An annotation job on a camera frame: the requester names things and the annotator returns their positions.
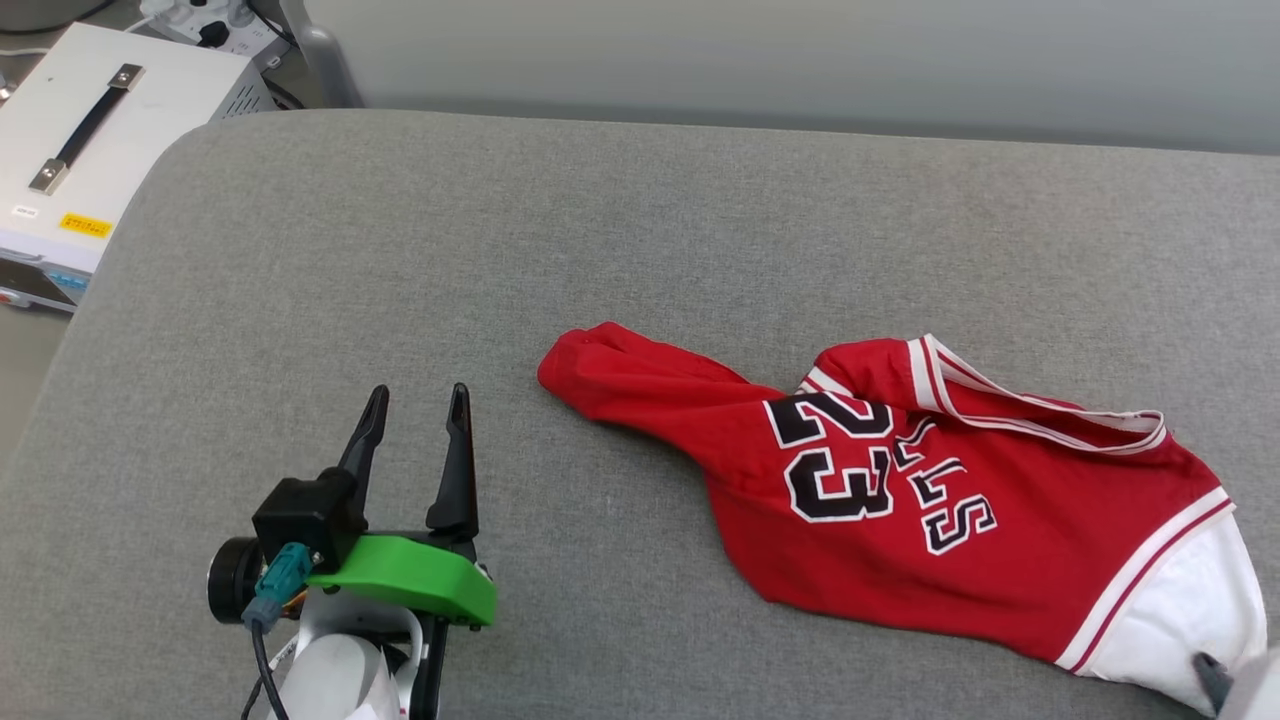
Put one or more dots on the white power strip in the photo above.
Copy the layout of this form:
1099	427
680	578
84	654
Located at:
215	25

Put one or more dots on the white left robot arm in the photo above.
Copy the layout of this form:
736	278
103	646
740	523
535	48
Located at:
340	670

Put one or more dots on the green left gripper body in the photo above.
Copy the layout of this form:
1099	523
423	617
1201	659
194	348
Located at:
410	578

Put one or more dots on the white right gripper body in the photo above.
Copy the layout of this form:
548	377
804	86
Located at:
1256	690

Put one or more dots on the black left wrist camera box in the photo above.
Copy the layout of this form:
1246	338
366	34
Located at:
300	520

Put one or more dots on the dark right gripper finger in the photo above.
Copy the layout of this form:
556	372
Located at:
1212	680

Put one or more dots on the grey metal frame leg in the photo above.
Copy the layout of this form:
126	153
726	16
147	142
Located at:
325	60

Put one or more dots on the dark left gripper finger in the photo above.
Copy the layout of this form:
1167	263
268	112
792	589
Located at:
457	470
366	440

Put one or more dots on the red basketball jersey number 23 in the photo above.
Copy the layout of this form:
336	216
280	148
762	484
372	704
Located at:
1000	560

